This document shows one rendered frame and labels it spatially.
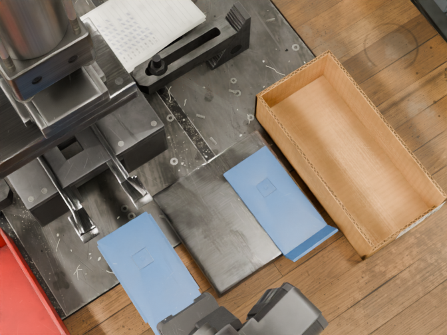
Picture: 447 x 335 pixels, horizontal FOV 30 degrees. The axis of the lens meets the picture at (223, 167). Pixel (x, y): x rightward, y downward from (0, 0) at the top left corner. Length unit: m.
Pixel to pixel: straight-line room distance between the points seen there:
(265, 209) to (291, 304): 0.33
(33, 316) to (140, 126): 0.28
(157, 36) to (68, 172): 0.24
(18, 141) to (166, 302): 0.26
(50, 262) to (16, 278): 0.05
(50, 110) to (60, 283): 0.31
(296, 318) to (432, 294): 0.37
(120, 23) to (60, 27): 0.39
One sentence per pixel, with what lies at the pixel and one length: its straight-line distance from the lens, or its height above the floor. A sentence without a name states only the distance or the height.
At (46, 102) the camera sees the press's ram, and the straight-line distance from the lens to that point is 0.88.
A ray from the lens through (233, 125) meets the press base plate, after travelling 1.16.
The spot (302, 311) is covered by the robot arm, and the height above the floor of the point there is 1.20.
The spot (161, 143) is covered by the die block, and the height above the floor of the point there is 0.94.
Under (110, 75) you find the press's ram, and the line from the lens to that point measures 0.93.
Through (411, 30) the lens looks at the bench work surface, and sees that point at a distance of 1.25.
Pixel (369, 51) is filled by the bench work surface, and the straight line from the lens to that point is 1.22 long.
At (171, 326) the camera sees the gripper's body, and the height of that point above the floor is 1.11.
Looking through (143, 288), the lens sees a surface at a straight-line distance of 1.00.
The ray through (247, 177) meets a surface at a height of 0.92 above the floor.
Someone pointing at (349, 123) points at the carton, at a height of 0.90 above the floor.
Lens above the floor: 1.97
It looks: 70 degrees down
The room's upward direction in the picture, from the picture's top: straight up
